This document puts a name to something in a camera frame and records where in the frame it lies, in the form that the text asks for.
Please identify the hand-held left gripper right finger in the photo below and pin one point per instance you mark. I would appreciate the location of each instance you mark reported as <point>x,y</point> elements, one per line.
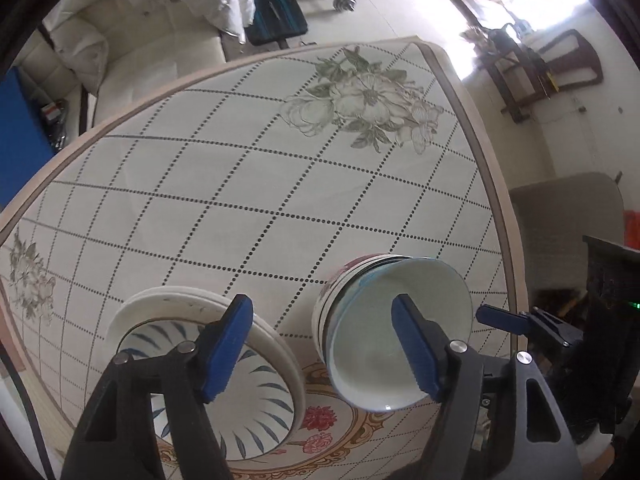
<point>417,350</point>

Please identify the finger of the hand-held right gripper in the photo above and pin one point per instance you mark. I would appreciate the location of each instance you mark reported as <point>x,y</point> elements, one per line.
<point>500,319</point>

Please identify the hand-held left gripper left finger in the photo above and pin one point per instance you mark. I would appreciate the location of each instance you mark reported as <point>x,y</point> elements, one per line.
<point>227,350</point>

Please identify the white bowl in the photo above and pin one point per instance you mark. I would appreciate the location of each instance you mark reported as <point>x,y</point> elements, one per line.
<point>370,340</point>

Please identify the blue leaf pattern plate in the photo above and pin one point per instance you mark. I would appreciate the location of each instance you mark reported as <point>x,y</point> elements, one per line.
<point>260,400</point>

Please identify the white plate with sprig print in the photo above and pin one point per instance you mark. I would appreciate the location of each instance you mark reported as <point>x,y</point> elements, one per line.
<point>162,308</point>

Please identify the plain white plate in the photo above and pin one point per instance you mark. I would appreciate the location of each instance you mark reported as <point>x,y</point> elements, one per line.
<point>167,290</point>

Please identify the pink floral bowl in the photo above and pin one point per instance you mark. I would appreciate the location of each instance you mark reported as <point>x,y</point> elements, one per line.
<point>330,295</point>

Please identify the grey chair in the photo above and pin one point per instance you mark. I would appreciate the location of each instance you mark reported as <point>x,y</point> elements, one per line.
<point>565,230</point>

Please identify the floral checked tablecloth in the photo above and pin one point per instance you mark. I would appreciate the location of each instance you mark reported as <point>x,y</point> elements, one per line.
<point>250,185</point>

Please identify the brown wooden chair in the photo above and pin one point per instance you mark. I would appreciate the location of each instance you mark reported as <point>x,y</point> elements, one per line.
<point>570,60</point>

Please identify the blue board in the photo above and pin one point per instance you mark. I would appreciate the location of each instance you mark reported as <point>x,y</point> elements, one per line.
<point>22,135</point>

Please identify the cream leather sofa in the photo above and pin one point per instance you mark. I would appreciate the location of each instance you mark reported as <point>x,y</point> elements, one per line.
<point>150,60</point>

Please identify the blue black bench pad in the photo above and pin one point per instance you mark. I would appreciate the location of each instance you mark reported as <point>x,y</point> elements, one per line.
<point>277,5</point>

